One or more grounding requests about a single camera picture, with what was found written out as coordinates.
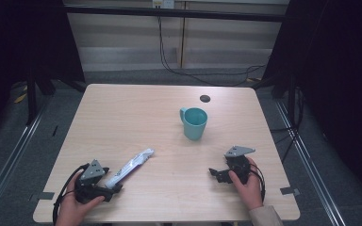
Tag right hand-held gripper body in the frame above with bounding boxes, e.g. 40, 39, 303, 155
222, 145, 256, 186

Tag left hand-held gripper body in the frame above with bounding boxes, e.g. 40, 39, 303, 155
74, 158, 115, 204

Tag white toothpaste tube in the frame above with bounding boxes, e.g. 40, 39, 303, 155
104, 148, 156, 190

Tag person's right hand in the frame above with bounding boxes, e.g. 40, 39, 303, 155
227, 156, 264, 211

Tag person's left hand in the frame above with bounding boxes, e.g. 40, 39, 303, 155
55, 180, 106, 226

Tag grey tape strip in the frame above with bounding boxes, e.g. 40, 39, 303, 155
279, 186, 301, 196
37, 190, 56, 201

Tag teal mug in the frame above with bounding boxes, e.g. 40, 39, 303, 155
178, 106, 209, 142

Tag black metal stand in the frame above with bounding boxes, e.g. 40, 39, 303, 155
25, 67, 40, 126
287, 74, 298, 127

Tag yellow floor tape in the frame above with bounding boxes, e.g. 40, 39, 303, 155
13, 85, 28, 105

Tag black curtain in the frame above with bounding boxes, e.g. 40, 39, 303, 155
254, 0, 362, 206
0, 0, 87, 145

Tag black horizontal bar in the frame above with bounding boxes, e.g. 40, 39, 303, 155
63, 5, 288, 24

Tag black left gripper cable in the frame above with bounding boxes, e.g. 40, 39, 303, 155
52, 162, 91, 226

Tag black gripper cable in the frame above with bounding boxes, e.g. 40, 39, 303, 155
52, 162, 91, 226
248, 163, 267, 202

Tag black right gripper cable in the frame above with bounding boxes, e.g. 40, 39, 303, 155
248, 163, 267, 202

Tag black floor cables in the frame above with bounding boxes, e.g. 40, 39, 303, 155
269, 87, 306, 164

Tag metal floor rail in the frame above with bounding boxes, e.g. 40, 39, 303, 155
273, 99, 348, 226
0, 102, 46, 219

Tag black wall cable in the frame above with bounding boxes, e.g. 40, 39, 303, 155
156, 7, 267, 88

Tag white wall socket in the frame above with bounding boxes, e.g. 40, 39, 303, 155
152, 0, 175, 9

